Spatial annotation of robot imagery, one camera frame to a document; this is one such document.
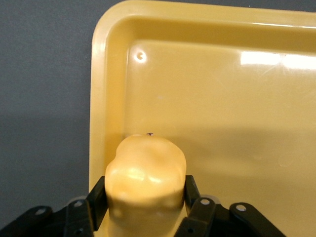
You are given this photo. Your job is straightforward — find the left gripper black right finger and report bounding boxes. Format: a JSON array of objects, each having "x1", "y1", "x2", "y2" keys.
[{"x1": 174, "y1": 174, "x2": 287, "y2": 237}]

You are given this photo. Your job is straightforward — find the yellow potato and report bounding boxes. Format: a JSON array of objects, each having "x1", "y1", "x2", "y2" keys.
[{"x1": 105, "y1": 133, "x2": 188, "y2": 237}]

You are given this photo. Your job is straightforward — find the yellow plastic tray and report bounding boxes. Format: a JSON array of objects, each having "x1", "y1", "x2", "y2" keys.
[{"x1": 88, "y1": 0, "x2": 316, "y2": 237}]

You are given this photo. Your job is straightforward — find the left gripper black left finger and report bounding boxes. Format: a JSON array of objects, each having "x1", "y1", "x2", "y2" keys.
[{"x1": 0, "y1": 175, "x2": 110, "y2": 237}]

